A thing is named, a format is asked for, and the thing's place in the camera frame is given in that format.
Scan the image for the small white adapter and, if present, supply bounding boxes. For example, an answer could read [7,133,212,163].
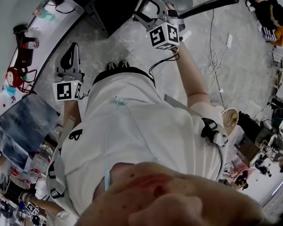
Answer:
[180,30,193,42]

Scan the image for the red round toy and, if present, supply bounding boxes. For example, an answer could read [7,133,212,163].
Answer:
[5,65,38,93]

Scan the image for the white floor cable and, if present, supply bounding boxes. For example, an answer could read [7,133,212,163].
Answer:
[204,8,230,108]

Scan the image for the grey harness strap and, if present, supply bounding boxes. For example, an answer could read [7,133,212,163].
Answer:
[45,115,76,199]

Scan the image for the black harness buckle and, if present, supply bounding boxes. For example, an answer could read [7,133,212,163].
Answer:
[200,117,228,147]

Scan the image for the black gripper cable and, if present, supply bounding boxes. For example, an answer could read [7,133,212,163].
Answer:
[148,46,181,80]

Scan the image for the teal and red toy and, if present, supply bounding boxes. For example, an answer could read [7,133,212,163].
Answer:
[33,7,56,21]

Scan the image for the person's white shirt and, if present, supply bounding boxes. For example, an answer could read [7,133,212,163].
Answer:
[46,73,230,219]

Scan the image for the person's right shoe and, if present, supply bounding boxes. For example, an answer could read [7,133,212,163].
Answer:
[118,60,131,70]

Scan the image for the person's left forearm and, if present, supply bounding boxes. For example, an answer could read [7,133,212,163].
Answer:
[62,99,83,128]

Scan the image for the red and white can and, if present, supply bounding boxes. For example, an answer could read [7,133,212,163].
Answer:
[22,41,40,49]

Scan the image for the light blue cord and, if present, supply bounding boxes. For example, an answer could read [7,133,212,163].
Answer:
[104,97,131,192]

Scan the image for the person's black shorts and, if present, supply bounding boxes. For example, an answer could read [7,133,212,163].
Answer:
[92,66,156,86]

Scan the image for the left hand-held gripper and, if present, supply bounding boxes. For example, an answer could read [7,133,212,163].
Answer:
[52,42,85,102]

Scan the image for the person's right hand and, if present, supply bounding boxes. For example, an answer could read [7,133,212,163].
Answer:
[166,3,179,17]

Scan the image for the person's right forearm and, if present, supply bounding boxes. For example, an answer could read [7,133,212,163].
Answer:
[172,40,211,108]

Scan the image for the small blue toy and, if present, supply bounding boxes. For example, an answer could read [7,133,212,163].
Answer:
[4,86,17,104]

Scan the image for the person's head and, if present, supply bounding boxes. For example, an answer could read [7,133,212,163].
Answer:
[77,161,265,226]

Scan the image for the round wooden stool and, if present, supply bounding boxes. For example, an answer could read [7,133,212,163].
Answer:
[220,107,239,135]

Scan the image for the black pouch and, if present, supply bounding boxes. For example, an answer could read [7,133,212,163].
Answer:
[12,24,41,68]

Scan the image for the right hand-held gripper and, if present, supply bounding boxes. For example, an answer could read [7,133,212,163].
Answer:
[133,0,187,50]

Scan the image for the clear plastic water bottle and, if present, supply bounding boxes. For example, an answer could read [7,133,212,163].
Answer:
[29,143,54,185]

